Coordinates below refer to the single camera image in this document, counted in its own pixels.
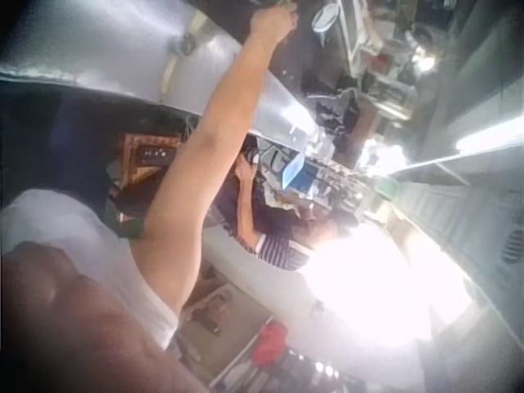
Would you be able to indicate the person's right hand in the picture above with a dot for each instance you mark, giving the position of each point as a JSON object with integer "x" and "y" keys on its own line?
{"x": 272, "y": 21}

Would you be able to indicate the person's right fingers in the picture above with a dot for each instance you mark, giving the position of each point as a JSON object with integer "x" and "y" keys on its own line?
{"x": 290, "y": 19}

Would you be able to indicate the cluttered kitchen shelf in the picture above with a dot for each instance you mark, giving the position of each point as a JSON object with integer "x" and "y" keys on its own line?
{"x": 380, "y": 65}

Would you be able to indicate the blue box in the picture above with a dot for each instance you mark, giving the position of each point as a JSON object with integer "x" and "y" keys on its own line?
{"x": 295, "y": 174}

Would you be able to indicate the steel work counter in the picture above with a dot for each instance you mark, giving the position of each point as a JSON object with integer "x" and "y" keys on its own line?
{"x": 135, "y": 57}

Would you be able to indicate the patterned brown rug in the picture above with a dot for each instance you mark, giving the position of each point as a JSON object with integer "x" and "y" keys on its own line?
{"x": 149, "y": 157}

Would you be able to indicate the red bag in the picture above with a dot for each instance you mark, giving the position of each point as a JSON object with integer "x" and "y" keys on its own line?
{"x": 273, "y": 341}

